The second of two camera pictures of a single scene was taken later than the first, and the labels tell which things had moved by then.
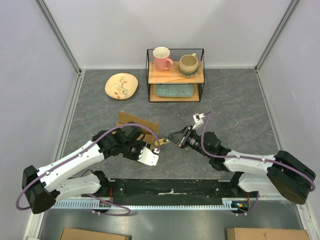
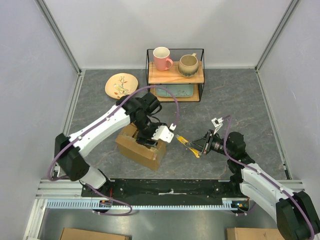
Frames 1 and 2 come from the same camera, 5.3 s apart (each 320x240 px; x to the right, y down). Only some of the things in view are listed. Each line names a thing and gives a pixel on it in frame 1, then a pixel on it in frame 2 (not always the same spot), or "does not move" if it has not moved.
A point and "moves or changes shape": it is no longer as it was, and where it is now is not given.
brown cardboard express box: [125, 119] moves or changes shape
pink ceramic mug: [161, 54] does not move
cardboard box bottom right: [255, 233] does not move
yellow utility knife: [161, 141] moves or changes shape
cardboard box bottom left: [78, 234] does not move
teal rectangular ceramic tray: [175, 91] does not move
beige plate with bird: [121, 86] does not move
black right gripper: [180, 138] to [203, 144]
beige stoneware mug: [188, 65] does not move
